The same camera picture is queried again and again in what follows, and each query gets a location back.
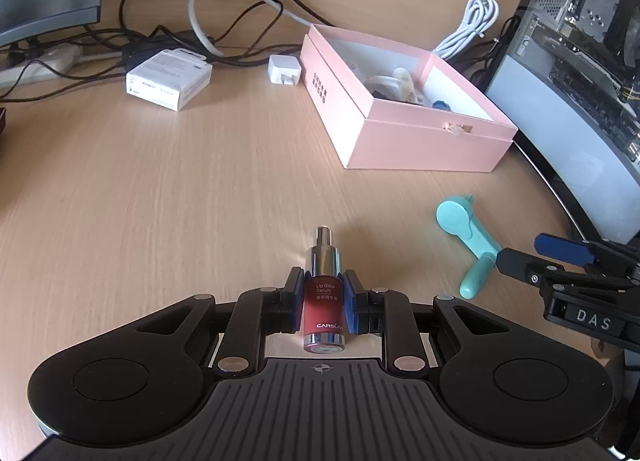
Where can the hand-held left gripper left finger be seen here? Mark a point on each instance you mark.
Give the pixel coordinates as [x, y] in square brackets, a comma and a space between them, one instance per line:
[296, 302]

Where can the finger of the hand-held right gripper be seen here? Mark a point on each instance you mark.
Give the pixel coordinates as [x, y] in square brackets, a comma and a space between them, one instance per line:
[562, 247]
[520, 261]

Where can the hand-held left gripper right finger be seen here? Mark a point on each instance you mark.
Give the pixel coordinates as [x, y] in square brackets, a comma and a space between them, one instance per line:
[351, 302]

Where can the red serum bottle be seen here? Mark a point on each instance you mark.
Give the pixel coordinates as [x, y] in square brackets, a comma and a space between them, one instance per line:
[322, 311]

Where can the teal handheld fan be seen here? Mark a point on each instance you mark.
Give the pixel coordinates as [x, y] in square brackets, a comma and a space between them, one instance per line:
[452, 216]

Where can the pink cardboard box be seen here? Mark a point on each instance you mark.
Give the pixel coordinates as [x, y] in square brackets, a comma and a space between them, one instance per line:
[400, 141]

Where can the computer tower case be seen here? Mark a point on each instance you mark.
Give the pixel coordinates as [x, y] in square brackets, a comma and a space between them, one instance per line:
[575, 91]

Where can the cream item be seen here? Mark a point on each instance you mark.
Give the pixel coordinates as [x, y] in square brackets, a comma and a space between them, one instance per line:
[406, 83]

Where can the white charger plug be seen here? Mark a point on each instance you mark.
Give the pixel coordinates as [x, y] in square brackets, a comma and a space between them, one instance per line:
[284, 70]

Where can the white carton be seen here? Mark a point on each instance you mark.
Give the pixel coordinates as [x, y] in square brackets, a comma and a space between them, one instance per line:
[167, 78]

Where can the black power adapter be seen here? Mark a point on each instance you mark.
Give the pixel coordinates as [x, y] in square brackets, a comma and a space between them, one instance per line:
[145, 48]

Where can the white power strip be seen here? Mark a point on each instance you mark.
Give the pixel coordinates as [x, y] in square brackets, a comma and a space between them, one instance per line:
[35, 66]

